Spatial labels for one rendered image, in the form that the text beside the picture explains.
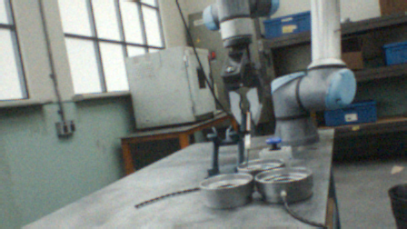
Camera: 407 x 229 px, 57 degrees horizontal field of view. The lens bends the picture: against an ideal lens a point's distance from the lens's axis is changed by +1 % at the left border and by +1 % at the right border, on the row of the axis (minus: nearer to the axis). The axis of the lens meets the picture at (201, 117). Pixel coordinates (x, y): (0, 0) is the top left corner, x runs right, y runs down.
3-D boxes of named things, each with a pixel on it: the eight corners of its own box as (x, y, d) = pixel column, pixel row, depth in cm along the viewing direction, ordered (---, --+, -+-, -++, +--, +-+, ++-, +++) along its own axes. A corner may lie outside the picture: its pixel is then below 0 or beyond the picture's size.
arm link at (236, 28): (245, 16, 86) (213, 24, 89) (248, 36, 86) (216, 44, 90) (253, 20, 93) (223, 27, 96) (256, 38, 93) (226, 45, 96)
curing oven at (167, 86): (203, 124, 299) (189, 44, 295) (136, 133, 321) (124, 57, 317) (224, 115, 357) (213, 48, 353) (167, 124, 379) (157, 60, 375)
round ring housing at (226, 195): (196, 212, 69) (193, 190, 69) (209, 194, 79) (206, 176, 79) (253, 208, 66) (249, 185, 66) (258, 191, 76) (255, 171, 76)
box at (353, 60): (371, 69, 380) (366, 31, 378) (317, 77, 399) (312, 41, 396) (368, 69, 420) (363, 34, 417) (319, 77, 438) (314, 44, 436)
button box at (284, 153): (290, 169, 91) (287, 149, 91) (261, 171, 94) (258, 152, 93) (293, 162, 99) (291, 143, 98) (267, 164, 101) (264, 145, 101)
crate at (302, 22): (313, 34, 436) (312, 15, 434) (313, 30, 400) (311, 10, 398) (269, 43, 452) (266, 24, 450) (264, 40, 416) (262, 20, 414)
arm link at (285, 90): (288, 113, 136) (282, 75, 135) (322, 110, 126) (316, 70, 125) (267, 117, 128) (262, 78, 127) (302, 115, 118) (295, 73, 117)
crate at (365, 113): (377, 117, 420) (374, 98, 419) (378, 122, 385) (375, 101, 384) (328, 123, 441) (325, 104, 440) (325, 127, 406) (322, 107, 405)
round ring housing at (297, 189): (261, 190, 77) (257, 170, 77) (313, 185, 74) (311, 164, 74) (255, 206, 67) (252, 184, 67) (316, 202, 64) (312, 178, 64)
